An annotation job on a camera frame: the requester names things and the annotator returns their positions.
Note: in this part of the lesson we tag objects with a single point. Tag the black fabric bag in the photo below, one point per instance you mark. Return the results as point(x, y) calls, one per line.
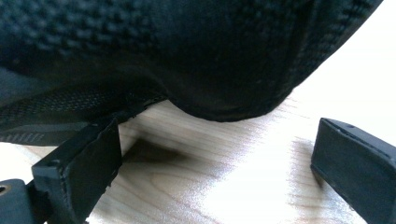
point(186, 53)

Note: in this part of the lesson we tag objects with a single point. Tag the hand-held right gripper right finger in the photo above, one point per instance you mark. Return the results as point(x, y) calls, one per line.
point(358, 165)

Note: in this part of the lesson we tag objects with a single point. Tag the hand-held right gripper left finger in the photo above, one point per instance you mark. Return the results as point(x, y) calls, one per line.
point(84, 161)

